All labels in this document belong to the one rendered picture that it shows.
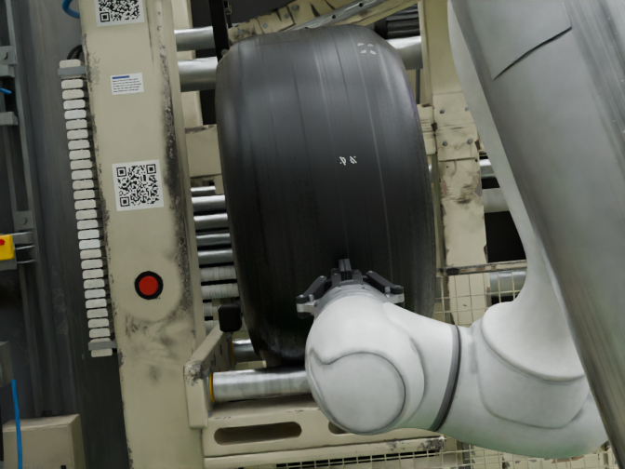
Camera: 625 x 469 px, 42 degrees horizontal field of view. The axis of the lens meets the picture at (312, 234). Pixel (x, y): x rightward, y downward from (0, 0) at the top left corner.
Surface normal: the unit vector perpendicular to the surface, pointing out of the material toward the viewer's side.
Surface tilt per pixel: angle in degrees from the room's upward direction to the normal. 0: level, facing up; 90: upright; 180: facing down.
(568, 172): 91
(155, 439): 90
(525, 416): 109
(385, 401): 99
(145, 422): 90
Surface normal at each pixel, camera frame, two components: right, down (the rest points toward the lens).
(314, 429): -0.01, 0.05
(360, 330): -0.11, -0.90
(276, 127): 0.01, -0.32
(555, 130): -0.79, 0.13
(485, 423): -0.09, 0.41
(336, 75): -0.03, -0.58
